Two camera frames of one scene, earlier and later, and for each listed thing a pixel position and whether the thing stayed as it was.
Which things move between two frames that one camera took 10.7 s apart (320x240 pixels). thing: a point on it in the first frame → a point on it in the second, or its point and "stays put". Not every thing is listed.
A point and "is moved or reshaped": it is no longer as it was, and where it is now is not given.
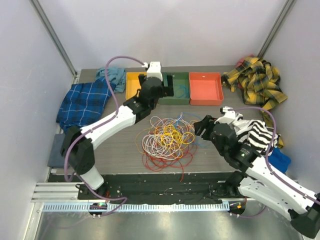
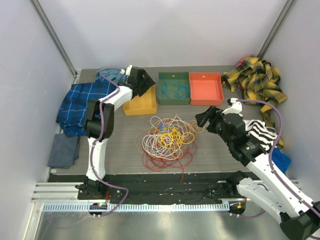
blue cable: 177,122 is moved or reshaped
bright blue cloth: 279,160 stays put
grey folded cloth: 56,159 stays put
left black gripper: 168,91 → 148,83
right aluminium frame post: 283,14 stays put
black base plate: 157,188 stays put
